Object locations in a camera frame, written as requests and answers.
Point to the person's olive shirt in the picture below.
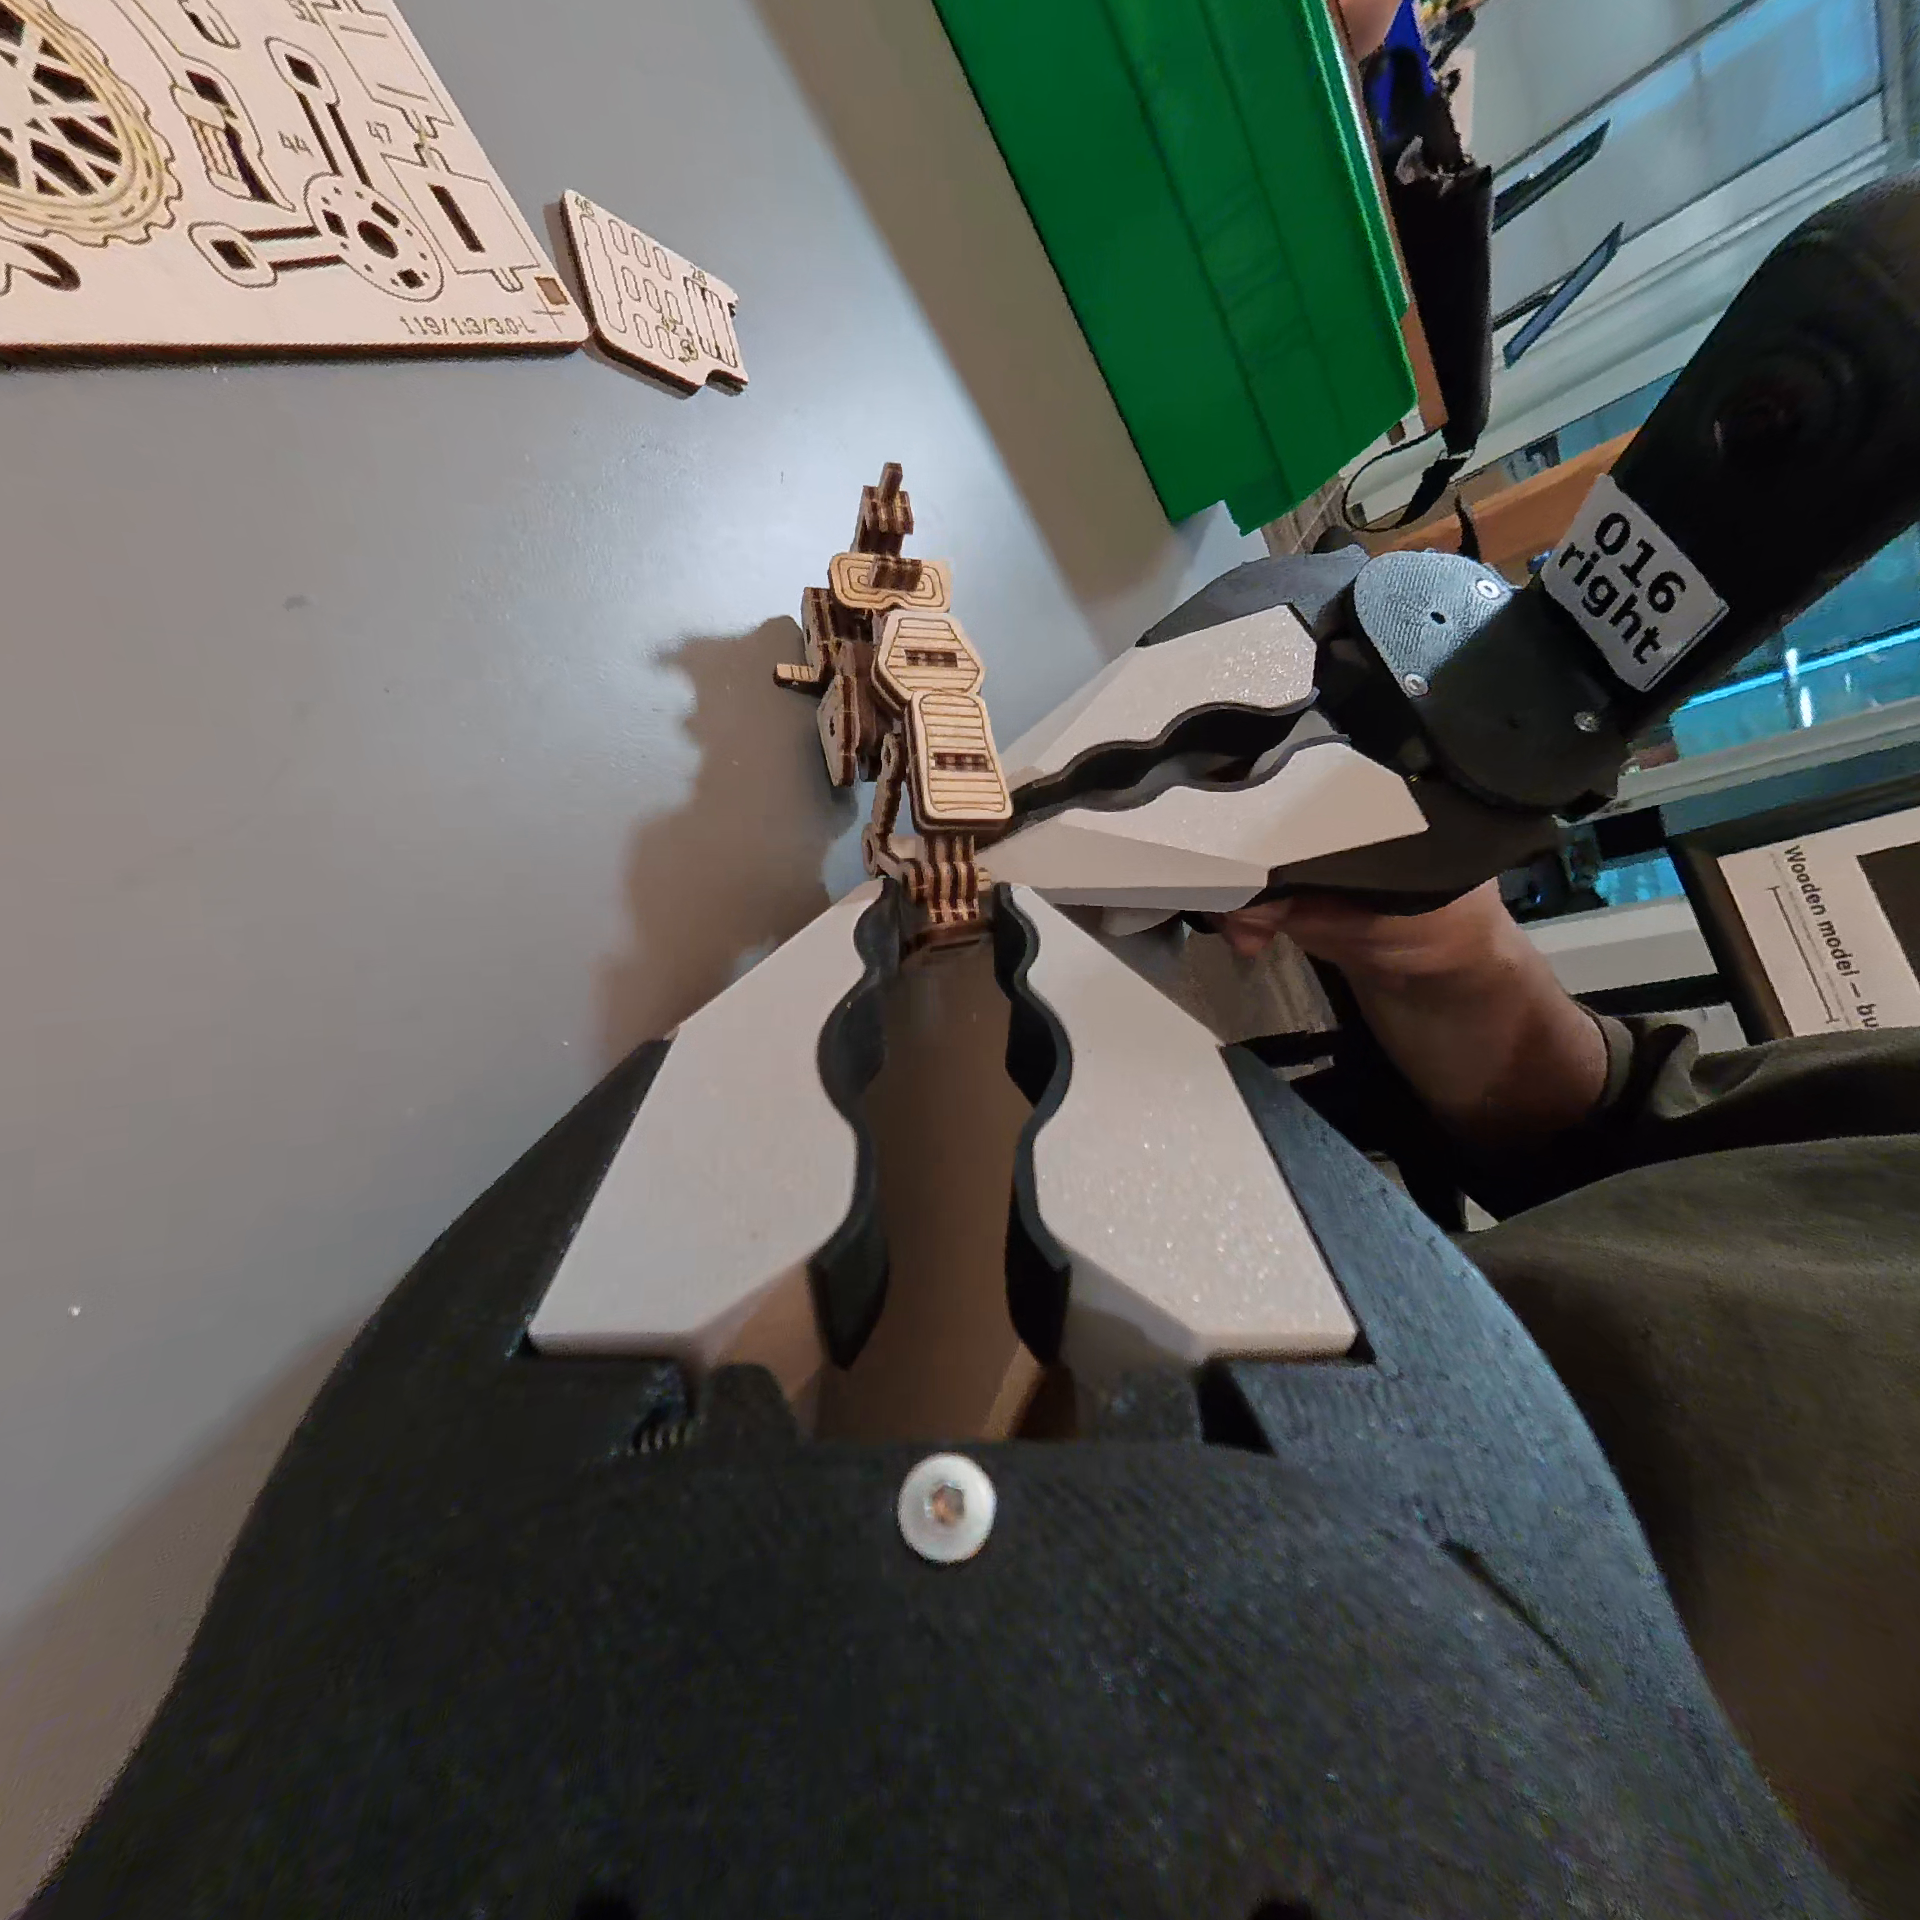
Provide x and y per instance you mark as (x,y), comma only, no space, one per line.
(1724,1425)

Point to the green plastic bin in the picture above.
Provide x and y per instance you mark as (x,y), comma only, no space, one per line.
(1202,225)

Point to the grey desk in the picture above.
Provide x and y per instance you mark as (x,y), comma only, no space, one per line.
(376,825)

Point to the small wooden slotted piece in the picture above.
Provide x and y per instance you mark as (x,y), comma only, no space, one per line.
(644,302)

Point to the white printed sign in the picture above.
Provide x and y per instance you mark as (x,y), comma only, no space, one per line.
(1815,929)

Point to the person's right forearm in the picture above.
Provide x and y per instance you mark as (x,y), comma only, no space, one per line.
(1502,1036)

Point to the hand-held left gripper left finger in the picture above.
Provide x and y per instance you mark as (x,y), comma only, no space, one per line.
(704,1183)

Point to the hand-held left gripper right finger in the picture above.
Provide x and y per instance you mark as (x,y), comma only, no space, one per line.
(1202,1202)

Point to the person's right hand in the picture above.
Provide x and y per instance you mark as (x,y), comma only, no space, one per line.
(1351,939)

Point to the wooden mechanical model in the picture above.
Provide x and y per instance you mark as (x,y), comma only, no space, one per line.
(929,720)

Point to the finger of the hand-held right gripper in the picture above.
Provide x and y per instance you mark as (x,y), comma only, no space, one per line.
(1244,840)
(1202,675)

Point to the wooden gear parts sheet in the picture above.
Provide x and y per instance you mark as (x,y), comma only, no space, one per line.
(91,302)

